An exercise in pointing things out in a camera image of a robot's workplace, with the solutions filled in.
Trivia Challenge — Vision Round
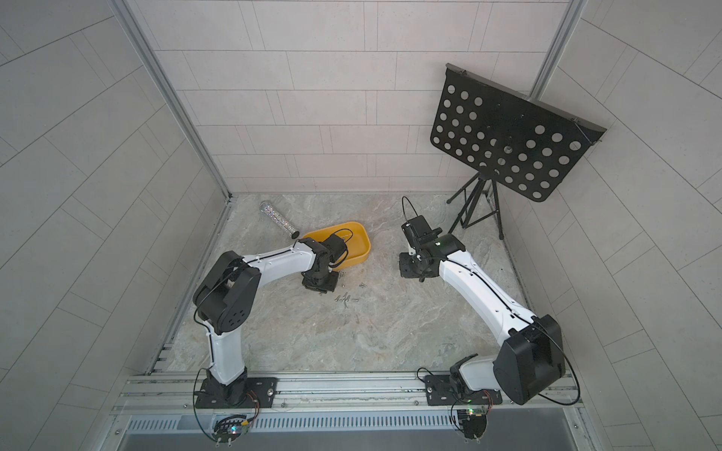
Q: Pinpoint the right circuit board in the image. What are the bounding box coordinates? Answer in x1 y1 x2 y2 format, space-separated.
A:
457 409 488 441

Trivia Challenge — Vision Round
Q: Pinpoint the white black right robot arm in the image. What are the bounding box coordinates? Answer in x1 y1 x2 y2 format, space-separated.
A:
399 235 566 405

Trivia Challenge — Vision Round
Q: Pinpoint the yellow plastic storage box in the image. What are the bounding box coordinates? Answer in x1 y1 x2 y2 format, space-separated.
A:
304 221 372 272

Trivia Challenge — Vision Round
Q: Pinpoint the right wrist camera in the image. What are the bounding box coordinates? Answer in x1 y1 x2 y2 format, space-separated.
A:
402 215 442 253

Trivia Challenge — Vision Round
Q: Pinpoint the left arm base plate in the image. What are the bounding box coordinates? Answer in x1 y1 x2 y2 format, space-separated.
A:
194 376 278 410

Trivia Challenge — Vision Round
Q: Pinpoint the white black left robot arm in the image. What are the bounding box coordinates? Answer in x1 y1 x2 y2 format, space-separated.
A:
193 238 349 386

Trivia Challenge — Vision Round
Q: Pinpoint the left circuit board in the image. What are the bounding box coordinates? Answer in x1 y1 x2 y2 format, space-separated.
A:
212 415 251 447

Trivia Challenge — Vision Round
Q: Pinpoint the glittery silver tube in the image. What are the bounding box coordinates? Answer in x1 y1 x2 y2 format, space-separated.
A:
259 200 300 240

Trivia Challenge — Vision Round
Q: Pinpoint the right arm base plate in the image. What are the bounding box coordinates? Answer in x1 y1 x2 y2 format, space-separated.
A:
420 374 503 407

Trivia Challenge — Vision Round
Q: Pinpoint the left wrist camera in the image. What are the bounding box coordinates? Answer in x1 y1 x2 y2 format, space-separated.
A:
322 234 349 268

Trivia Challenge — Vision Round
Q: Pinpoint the aluminium mounting rail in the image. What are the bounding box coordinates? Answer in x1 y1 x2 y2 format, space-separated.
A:
112 370 582 418

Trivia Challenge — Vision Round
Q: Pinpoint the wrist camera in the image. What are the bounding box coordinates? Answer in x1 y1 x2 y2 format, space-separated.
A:
402 215 442 253
322 234 349 268

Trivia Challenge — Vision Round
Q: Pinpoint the black music stand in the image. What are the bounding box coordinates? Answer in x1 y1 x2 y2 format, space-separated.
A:
430 64 606 229

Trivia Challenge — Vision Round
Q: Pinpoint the circuit board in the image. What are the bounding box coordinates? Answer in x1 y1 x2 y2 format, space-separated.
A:
212 415 251 447
457 409 488 441

